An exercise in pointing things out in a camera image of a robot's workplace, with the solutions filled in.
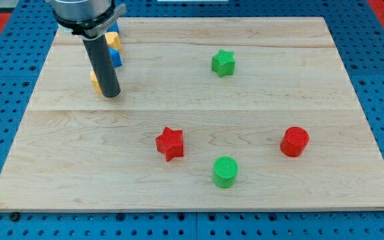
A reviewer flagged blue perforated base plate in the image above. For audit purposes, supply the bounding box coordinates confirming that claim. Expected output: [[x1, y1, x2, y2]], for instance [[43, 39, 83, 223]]
[[0, 1, 384, 239]]

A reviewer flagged blue block lower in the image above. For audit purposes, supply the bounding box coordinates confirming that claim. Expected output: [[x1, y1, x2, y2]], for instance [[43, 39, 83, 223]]
[[109, 47, 123, 68]]

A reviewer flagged yellow block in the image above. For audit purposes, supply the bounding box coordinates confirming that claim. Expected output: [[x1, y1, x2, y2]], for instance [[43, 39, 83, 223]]
[[90, 70, 102, 94], [105, 31, 122, 52]]

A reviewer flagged green cylinder block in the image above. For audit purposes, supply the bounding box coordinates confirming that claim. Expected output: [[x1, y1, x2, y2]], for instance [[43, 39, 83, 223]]
[[212, 156, 239, 189]]

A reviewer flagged blue block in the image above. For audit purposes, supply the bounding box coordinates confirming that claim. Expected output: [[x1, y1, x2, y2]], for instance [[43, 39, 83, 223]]
[[107, 22, 119, 34], [109, 47, 123, 68]]

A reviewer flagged wooden board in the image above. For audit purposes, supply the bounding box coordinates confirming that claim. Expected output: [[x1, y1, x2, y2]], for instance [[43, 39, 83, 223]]
[[0, 17, 384, 213]]

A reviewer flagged blue block upper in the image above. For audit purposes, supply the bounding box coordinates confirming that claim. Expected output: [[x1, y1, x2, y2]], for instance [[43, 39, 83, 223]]
[[107, 22, 119, 34]]

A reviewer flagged green star block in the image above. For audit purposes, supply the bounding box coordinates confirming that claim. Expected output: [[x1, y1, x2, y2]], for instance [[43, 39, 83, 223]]
[[211, 49, 236, 78]]

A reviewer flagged red cylinder block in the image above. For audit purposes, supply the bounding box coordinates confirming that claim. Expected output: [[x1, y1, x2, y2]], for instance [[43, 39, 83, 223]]
[[280, 126, 310, 157]]

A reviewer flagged yellow block lower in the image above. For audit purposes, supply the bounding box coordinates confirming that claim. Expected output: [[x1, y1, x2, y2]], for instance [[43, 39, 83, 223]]
[[90, 70, 102, 94]]

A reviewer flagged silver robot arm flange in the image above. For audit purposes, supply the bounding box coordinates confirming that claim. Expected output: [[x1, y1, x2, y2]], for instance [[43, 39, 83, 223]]
[[49, 0, 127, 41]]

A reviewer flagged red star block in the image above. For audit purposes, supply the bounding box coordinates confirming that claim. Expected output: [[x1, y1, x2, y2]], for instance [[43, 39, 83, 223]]
[[155, 127, 184, 162]]

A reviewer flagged yellow block upper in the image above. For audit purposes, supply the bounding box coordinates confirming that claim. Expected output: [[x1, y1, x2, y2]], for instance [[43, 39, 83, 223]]
[[105, 31, 122, 52]]

